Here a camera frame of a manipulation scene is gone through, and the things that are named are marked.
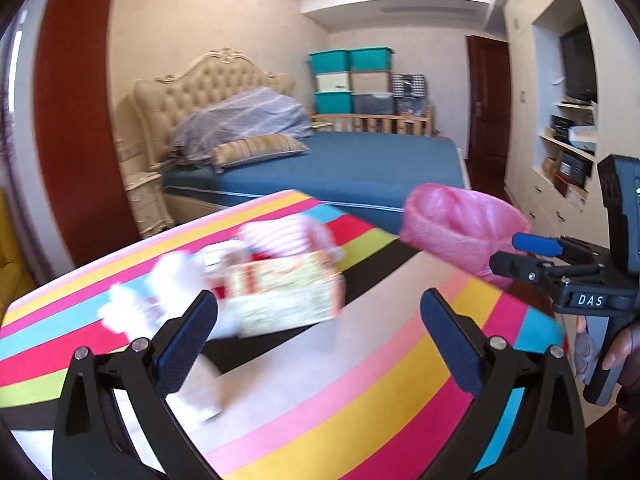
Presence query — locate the wooden crib rail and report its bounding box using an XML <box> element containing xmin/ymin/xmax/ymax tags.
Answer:
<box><xmin>307</xmin><ymin>105</ymin><xmax>436</xmax><ymax>137</ymax></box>

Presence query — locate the floral printed carton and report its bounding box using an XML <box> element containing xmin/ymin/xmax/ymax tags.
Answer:
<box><xmin>227</xmin><ymin>252</ymin><xmax>346</xmax><ymax>338</ymax></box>

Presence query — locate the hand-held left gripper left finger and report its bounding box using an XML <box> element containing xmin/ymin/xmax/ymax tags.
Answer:
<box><xmin>52</xmin><ymin>290</ymin><xmax>221</xmax><ymax>480</ymax></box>

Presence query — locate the pink-lined trash bin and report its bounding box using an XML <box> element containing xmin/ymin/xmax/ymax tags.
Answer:
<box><xmin>399</xmin><ymin>183</ymin><xmax>533</xmax><ymax>291</ymax></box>

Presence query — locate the clear grey storage box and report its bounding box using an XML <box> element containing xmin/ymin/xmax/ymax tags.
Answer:
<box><xmin>351</xmin><ymin>92</ymin><xmax>396</xmax><ymax>116</ymax></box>

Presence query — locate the dark shelf box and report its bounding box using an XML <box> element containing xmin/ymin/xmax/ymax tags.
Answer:
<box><xmin>549</xmin><ymin>115</ymin><xmax>576</xmax><ymax>141</ymax></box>

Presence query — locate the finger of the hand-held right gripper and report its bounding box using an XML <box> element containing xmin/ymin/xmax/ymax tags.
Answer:
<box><xmin>511</xmin><ymin>232</ymin><xmax>608</xmax><ymax>266</ymax></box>
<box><xmin>489</xmin><ymin>252</ymin><xmax>566</xmax><ymax>293</ymax></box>

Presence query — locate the black television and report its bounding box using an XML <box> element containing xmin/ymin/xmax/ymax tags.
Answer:
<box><xmin>560</xmin><ymin>25</ymin><xmax>598</xmax><ymax>103</ymax></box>

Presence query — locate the teal storage box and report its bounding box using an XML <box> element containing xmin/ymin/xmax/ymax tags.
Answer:
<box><xmin>307</xmin><ymin>50</ymin><xmax>351</xmax><ymax>75</ymax></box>
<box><xmin>314</xmin><ymin>91</ymin><xmax>353</xmax><ymax>115</ymax></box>
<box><xmin>348</xmin><ymin>47</ymin><xmax>395</xmax><ymax>73</ymax></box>

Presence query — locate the dark storage bag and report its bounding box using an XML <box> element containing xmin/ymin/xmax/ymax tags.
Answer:
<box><xmin>395</xmin><ymin>96</ymin><xmax>431</xmax><ymax>117</ymax></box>

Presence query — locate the cream nightstand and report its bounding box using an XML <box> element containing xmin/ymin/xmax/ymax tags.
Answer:
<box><xmin>115</xmin><ymin>140</ymin><xmax>176</xmax><ymax>238</ymax></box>

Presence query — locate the pink foam fruit net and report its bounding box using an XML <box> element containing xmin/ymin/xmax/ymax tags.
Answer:
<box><xmin>239</xmin><ymin>214</ymin><xmax>346</xmax><ymax>271</ymax></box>

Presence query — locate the black white checked bag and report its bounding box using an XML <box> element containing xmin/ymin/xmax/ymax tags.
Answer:
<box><xmin>390</xmin><ymin>73</ymin><xmax>428</xmax><ymax>98</ymax></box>

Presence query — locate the rainbow striped tablecloth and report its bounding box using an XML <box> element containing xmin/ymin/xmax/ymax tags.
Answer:
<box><xmin>0</xmin><ymin>189</ymin><xmax>568</xmax><ymax>480</ymax></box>

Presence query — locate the dark wooden door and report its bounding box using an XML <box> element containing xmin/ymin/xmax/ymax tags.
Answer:
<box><xmin>465</xmin><ymin>35</ymin><xmax>511</xmax><ymax>188</ymax></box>

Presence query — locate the white storage box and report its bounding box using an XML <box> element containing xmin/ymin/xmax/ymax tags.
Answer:
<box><xmin>315</xmin><ymin>72</ymin><xmax>351</xmax><ymax>93</ymax></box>

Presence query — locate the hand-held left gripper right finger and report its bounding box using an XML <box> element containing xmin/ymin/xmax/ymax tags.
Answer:
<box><xmin>420</xmin><ymin>287</ymin><xmax>588</xmax><ymax>480</ymax></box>

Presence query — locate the beige tufted bed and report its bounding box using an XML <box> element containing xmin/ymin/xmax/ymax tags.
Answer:
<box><xmin>131</xmin><ymin>49</ymin><xmax>473</xmax><ymax>241</ymax></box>

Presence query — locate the blue grey folded quilt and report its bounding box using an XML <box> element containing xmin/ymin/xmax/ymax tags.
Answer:
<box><xmin>170</xmin><ymin>86</ymin><xmax>313</xmax><ymax>163</ymax></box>

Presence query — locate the striped pillow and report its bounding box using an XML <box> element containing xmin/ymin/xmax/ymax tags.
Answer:
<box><xmin>210</xmin><ymin>133</ymin><xmax>311</xmax><ymax>173</ymax></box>

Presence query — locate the small white foam piece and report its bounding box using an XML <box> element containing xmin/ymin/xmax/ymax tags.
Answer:
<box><xmin>167</xmin><ymin>355</ymin><xmax>224</xmax><ymax>423</ymax></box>

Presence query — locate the beige storage box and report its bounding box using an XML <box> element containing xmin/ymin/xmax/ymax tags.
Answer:
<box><xmin>350</xmin><ymin>71</ymin><xmax>391</xmax><ymax>95</ymax></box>

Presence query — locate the black safe box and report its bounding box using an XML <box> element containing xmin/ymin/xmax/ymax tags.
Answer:
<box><xmin>555</xmin><ymin>152</ymin><xmax>588</xmax><ymax>186</ymax></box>

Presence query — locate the person's right hand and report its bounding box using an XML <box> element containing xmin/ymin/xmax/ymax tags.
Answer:
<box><xmin>602</xmin><ymin>322</ymin><xmax>640</xmax><ymax>433</ymax></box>

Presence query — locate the white built-in cabinet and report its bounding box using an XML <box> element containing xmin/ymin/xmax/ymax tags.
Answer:
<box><xmin>502</xmin><ymin>0</ymin><xmax>640</xmax><ymax>241</ymax></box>

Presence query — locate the yellow leather armchair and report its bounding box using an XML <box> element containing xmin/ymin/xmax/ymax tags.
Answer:
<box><xmin>0</xmin><ymin>187</ymin><xmax>38</xmax><ymax>311</ymax></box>

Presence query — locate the white shelf box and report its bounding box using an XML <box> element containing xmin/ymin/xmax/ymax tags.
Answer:
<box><xmin>567</xmin><ymin>125</ymin><xmax>598</xmax><ymax>153</ymax></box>

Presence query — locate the lace patterned curtain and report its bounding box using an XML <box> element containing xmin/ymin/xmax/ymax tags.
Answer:
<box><xmin>0</xmin><ymin>30</ymin><xmax>23</xmax><ymax>191</ymax></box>

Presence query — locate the dark wooden partition panel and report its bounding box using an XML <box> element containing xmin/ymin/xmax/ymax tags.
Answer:
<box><xmin>32</xmin><ymin>0</ymin><xmax>141</xmax><ymax>268</ymax></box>

